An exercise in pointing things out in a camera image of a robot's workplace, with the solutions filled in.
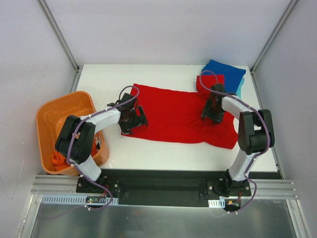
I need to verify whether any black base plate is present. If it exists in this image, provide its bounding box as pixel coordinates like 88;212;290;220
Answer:
76;169;251;207

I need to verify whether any white slotted cable duct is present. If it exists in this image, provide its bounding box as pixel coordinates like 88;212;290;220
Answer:
42;194;119;206

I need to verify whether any aluminium frame post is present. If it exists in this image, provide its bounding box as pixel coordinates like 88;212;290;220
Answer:
250;0;300;75
37;0;83;93

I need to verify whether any teal folded t-shirt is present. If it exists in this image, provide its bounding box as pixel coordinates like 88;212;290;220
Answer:
236;78;245;99

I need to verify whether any red t-shirt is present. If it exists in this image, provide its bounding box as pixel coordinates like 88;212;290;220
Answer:
131;75;238;149

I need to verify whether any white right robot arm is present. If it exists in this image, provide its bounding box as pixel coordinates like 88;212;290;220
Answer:
202;84;275;196

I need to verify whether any blue folded t-shirt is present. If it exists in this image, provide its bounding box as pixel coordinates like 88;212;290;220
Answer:
202;60;246;93

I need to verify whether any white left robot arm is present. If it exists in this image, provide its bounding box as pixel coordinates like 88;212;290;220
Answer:
55;93;148;193

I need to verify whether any right aluminium frame post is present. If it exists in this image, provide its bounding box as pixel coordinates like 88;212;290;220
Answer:
250;0;300;75

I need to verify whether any orange t-shirt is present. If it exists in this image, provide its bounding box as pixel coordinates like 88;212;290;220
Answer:
51;136;102;171

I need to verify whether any left aluminium frame post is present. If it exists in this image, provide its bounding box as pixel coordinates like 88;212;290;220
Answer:
37;0;83;93

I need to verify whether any orange plastic basket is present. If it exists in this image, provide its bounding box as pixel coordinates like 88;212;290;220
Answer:
36;91;109;181

